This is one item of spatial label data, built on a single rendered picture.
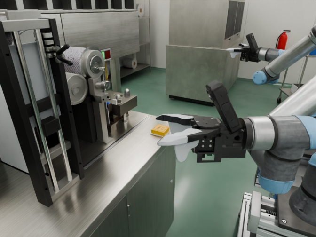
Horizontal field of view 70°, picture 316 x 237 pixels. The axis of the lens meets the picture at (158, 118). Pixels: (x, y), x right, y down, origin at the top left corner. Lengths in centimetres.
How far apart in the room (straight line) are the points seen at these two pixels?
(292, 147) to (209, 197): 160
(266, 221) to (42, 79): 90
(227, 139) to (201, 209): 152
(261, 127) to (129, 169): 56
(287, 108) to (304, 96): 5
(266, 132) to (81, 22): 117
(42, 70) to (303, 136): 67
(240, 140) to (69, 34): 109
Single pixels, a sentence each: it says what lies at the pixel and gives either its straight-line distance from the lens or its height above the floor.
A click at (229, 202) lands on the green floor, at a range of 210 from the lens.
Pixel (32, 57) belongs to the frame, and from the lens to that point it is 70.
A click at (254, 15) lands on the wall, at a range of 526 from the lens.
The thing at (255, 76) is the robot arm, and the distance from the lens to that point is 137.
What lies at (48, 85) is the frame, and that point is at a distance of 71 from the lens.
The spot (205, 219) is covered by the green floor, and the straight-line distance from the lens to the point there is 194.
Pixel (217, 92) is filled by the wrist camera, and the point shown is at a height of 132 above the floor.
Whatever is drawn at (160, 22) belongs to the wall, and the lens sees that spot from 585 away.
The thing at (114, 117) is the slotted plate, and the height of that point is 95.
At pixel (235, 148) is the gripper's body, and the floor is 119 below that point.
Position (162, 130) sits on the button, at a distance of 110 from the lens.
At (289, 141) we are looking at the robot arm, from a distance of 54.
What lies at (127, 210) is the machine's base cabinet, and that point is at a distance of 100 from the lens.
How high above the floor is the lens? 147
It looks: 26 degrees down
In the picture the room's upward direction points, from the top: straight up
